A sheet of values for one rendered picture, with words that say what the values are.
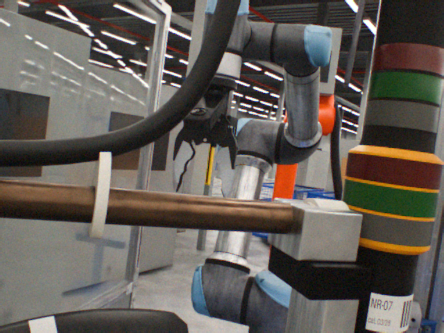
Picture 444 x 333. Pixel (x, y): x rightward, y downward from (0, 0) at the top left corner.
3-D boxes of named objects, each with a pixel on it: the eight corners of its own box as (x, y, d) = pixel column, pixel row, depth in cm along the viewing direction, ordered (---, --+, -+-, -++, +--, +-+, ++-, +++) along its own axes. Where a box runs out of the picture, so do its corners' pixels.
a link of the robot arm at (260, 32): (275, 68, 90) (266, 56, 79) (224, 64, 93) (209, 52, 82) (280, 30, 90) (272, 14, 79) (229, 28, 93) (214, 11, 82)
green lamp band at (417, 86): (400, 96, 18) (404, 68, 18) (352, 99, 22) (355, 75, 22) (456, 108, 20) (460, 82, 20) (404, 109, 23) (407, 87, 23)
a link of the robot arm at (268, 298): (295, 349, 95) (304, 290, 94) (236, 334, 99) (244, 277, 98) (300, 328, 107) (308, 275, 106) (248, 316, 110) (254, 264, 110)
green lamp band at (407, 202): (381, 215, 18) (386, 186, 18) (323, 198, 22) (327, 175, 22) (456, 221, 20) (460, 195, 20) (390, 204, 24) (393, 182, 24)
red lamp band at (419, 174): (386, 184, 18) (390, 156, 18) (327, 173, 22) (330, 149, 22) (460, 193, 20) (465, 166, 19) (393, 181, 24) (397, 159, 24)
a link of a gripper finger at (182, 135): (191, 169, 78) (213, 127, 77) (187, 169, 76) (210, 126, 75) (169, 156, 79) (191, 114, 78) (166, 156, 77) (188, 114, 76)
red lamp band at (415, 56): (404, 66, 18) (408, 37, 18) (355, 73, 22) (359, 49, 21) (461, 80, 20) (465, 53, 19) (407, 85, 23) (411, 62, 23)
